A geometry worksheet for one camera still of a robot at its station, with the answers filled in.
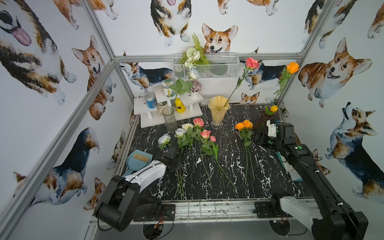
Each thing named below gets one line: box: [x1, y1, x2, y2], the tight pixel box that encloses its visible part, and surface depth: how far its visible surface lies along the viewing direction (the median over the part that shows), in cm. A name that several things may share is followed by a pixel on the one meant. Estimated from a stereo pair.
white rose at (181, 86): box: [170, 67, 201, 120], surface depth 86 cm
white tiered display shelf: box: [134, 86, 204, 128], surface depth 112 cm
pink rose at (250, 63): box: [223, 57, 260, 107], surface depth 82 cm
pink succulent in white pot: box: [191, 80, 202, 98], surface depth 102 cm
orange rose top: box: [272, 62, 301, 107], surface depth 86 cm
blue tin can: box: [144, 93, 158, 109], surface depth 98 cm
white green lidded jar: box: [161, 79, 177, 98], surface depth 94 cm
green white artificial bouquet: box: [178, 32, 210, 80], surface depth 83 cm
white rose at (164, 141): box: [157, 133, 172, 150], surface depth 100 cm
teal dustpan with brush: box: [121, 149, 153, 178], surface depth 95 cm
